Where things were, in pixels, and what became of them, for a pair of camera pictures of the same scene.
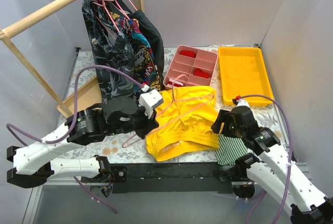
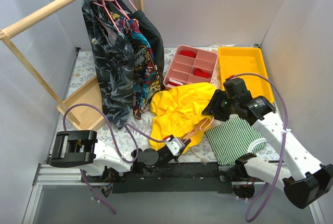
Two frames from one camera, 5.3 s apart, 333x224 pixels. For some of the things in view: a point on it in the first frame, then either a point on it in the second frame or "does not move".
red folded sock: (188, 53) does not move
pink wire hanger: (124, 144) to (200, 128)
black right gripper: (219, 122) to (215, 105)
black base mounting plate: (204, 177) does not move
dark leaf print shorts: (113, 52) does not move
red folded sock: (197, 72) does not move
